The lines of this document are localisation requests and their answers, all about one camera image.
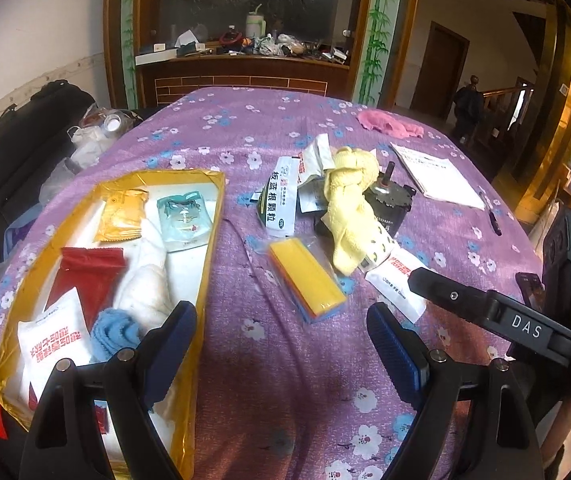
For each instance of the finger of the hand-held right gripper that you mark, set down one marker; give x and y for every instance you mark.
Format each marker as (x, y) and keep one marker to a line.
(460, 300)
(530, 287)

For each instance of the golden wooden frame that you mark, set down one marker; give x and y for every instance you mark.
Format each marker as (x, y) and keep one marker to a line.
(555, 110)

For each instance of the pink cloth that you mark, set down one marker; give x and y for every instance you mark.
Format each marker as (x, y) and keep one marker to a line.
(388, 122)

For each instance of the orange packet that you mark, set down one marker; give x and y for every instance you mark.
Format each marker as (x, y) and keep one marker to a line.
(120, 215)

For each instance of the purple floral tablecloth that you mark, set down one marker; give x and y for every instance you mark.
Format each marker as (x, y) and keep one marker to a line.
(275, 360)

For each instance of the green tissue box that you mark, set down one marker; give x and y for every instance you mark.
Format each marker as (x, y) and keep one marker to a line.
(188, 45)

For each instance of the wooden stair railing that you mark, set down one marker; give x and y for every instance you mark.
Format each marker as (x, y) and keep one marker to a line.
(510, 105)

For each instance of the white yellow dotted packet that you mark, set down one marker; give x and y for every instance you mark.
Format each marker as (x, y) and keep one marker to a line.
(378, 250)

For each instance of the clear plastic bag with bottle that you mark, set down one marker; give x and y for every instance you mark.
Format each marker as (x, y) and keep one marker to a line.
(100, 127)

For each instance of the teal printed packet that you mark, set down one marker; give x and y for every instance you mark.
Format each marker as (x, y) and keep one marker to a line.
(183, 220)

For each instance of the gold cardboard box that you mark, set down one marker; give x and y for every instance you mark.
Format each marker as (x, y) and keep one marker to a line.
(165, 180)

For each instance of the white paper booklet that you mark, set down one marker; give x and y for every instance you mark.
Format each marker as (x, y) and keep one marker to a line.
(435, 175)

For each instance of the white cloth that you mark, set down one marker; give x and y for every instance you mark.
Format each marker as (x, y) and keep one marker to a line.
(148, 280)

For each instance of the wooden display cabinet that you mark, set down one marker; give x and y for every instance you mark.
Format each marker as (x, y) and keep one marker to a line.
(245, 80)

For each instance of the black gear motor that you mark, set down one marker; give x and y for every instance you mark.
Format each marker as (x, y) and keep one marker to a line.
(390, 200)

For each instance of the flat white box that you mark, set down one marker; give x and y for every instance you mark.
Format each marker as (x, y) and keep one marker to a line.
(155, 57)

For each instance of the white green cup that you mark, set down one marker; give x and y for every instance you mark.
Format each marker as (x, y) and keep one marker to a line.
(254, 25)

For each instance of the yellow layered sponge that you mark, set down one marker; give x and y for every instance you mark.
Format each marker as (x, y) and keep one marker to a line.
(308, 280)

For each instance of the black pen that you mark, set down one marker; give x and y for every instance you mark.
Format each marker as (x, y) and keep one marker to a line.
(490, 212)

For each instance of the white green sachet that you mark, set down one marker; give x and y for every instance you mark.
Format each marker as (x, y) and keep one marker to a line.
(280, 195)

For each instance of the blue towel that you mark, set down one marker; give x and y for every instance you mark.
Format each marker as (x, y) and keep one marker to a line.
(112, 332)

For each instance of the small white sachet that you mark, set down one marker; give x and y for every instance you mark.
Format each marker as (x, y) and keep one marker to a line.
(315, 152)

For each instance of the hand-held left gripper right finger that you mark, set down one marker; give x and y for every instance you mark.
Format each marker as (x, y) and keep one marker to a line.
(395, 350)

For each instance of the yellow towel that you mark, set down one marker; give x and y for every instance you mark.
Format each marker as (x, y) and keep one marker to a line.
(350, 200)

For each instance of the white red label packet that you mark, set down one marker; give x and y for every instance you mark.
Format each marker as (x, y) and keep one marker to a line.
(398, 280)

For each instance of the white packet red print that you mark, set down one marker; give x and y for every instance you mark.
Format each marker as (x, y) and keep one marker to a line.
(52, 345)

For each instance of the pile of small clutter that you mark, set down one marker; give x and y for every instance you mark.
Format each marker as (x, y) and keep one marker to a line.
(285, 45)

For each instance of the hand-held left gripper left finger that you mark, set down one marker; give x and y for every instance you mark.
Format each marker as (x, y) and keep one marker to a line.
(170, 345)

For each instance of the brown wooden door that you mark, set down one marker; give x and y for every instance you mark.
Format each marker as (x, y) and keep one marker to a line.
(438, 70)

